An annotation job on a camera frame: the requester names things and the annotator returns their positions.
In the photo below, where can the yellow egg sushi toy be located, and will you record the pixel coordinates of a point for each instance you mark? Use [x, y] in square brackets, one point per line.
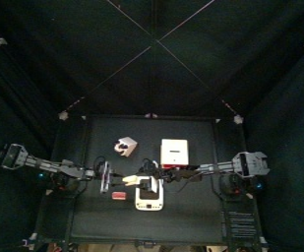
[130, 180]

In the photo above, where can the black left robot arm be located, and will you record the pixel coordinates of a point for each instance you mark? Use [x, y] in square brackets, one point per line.
[48, 165]

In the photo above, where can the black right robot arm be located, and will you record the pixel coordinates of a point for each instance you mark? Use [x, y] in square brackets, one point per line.
[221, 166]

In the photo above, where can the red striped sushi toy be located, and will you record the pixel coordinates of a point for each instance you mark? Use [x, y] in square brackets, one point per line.
[118, 196]

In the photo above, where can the white kitchen scale black platform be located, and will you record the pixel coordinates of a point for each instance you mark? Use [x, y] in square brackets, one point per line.
[149, 201]

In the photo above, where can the white and red box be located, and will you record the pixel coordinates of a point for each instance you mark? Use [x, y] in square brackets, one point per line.
[174, 151]

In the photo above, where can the white cube toy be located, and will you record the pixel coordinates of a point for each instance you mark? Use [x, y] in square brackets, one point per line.
[126, 146]

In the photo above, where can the grey frame corner bracket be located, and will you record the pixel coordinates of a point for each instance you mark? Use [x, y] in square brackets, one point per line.
[0, 41]
[238, 119]
[62, 115]

